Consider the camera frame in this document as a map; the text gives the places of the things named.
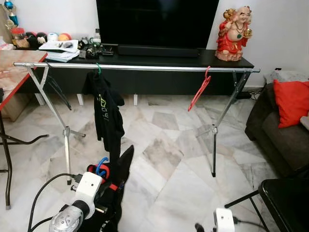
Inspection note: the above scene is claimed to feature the black garment with red trim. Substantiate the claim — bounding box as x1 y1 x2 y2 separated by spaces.
86 144 135 232

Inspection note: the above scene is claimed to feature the blue plastic hanger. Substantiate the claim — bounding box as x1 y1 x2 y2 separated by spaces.
95 157 110 177

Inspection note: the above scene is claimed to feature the red plastic hanger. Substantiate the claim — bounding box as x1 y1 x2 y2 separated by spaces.
187 66 212 112

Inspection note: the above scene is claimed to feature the black folding chair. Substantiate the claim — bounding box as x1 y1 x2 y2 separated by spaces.
225 178 309 232

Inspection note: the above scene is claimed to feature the dark grey fabric sofa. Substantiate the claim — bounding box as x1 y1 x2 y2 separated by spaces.
245 80 309 177

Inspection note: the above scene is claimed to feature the black shirt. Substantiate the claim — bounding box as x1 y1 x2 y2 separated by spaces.
83 72 125 162

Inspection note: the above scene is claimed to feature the black television console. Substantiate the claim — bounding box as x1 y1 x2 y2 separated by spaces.
19 46 255 96

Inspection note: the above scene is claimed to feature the red cushion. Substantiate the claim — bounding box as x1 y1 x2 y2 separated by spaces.
273 79 309 129

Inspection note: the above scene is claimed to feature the steel clothes rack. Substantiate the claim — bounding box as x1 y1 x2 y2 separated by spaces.
14 62 260 178

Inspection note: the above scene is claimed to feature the lace covered side table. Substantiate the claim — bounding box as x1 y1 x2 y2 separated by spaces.
263 70 309 84

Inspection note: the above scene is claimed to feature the black soundbar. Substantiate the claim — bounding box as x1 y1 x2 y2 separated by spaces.
117 45 201 58

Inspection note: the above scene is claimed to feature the red laughing Buddha statue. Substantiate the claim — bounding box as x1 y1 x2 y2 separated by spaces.
215 6 253 62

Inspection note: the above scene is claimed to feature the black television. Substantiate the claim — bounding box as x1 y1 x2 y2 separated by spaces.
96 0 220 48

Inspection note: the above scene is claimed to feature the bottle with white cap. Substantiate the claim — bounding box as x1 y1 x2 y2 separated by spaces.
93 29 102 46

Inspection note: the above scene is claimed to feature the white paper stack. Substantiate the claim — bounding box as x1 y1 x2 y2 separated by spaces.
39 40 81 62

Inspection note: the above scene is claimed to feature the marble top folding table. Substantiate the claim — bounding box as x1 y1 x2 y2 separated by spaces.
0 50 49 209

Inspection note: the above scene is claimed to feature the jar with red lid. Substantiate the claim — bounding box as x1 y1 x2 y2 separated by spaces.
12 28 26 49

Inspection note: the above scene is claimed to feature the trophy with blue ball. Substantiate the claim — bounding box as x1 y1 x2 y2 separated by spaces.
2 0 20 27

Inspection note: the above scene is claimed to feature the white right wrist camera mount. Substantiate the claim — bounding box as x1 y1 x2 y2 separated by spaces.
214 208 235 232

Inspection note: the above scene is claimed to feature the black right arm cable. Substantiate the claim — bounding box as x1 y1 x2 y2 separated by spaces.
234 218 266 228

